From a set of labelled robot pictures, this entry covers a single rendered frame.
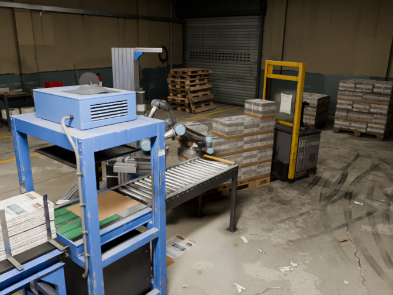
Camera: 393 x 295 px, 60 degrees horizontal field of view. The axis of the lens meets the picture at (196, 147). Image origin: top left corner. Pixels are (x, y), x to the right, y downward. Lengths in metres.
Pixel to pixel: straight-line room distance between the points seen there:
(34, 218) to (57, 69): 8.35
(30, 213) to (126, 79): 2.14
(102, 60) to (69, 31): 1.33
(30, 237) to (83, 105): 0.92
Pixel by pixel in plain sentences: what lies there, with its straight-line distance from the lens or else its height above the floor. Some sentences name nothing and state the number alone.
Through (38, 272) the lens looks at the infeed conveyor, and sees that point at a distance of 2.46.
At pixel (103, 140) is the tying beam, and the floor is 1.51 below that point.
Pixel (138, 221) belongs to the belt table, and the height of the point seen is 0.75.
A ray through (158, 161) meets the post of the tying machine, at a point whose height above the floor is 1.26.
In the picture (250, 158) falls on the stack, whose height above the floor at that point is 0.49.
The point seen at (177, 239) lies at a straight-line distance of 3.91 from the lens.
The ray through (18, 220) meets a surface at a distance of 2.40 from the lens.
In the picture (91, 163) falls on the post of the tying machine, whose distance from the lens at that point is 2.12.
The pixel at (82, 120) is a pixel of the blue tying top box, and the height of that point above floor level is 1.61.
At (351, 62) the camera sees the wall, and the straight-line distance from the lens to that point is 10.65.
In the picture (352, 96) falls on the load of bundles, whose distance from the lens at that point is 9.00.
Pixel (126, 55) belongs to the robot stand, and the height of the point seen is 1.94.
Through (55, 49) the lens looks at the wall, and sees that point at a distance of 10.55.
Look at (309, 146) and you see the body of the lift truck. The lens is 5.69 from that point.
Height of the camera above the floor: 2.08
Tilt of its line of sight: 17 degrees down
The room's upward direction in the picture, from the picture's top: 1 degrees clockwise
